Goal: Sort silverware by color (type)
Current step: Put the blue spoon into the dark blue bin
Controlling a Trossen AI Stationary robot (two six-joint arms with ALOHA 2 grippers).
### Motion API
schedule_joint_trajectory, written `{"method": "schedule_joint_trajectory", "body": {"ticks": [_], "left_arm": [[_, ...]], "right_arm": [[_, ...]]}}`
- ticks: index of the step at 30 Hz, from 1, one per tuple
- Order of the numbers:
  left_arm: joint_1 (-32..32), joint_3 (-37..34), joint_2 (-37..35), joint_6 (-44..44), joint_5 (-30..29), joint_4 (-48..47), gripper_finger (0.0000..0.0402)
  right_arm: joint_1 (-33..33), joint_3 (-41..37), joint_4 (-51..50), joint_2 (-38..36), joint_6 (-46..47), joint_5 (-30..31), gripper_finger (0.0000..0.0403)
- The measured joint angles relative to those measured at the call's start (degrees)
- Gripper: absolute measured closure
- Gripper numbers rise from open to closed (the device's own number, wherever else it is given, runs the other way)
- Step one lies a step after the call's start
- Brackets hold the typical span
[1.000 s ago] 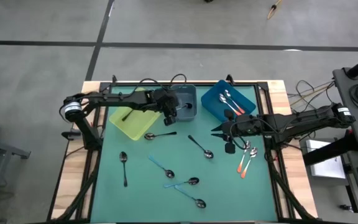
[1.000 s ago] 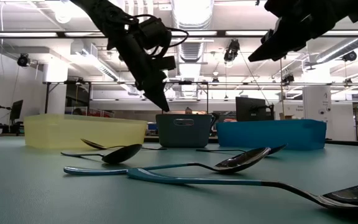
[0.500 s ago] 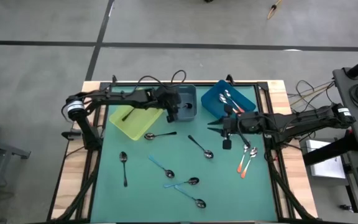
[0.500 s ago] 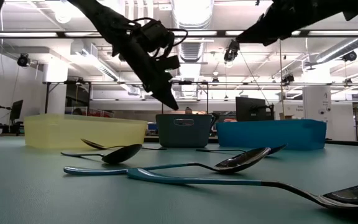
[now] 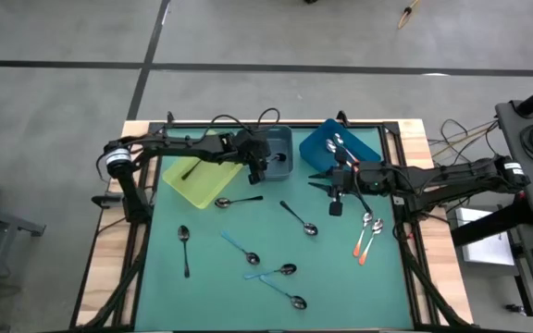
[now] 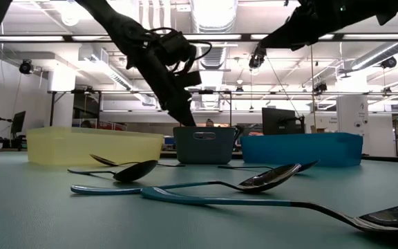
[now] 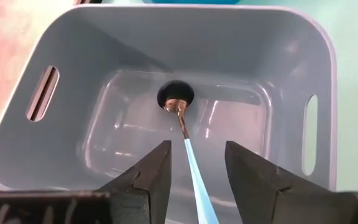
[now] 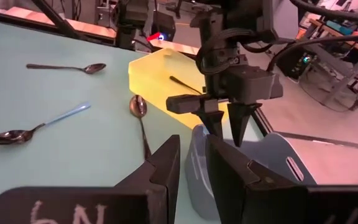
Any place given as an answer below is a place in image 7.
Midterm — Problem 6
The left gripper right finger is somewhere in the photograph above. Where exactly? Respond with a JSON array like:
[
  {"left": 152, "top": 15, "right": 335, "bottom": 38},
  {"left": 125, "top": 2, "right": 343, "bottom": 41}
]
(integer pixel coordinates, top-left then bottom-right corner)
[{"left": 224, "top": 141, "right": 358, "bottom": 224}]

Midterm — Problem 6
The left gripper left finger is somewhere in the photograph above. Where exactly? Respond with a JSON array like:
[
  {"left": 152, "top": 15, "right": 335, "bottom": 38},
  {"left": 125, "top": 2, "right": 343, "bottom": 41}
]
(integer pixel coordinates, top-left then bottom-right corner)
[{"left": 0, "top": 139, "right": 172, "bottom": 224}]

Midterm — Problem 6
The blue-handled dark spoon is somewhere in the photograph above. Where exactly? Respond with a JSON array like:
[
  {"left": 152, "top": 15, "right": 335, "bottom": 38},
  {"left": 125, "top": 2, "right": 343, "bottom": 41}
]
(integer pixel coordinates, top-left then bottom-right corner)
[{"left": 156, "top": 80, "right": 220, "bottom": 224}]

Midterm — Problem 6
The grey plastic bin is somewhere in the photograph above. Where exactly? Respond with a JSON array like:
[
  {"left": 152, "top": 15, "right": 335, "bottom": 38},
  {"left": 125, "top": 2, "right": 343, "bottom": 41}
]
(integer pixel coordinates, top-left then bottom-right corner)
[{"left": 0, "top": 3, "right": 338, "bottom": 224}]

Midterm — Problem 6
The blue plastic bin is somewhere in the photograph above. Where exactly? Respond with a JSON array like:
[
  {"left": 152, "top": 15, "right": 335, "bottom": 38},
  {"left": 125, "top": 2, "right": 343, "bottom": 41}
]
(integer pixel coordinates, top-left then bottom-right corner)
[{"left": 140, "top": 0, "right": 242, "bottom": 5}]

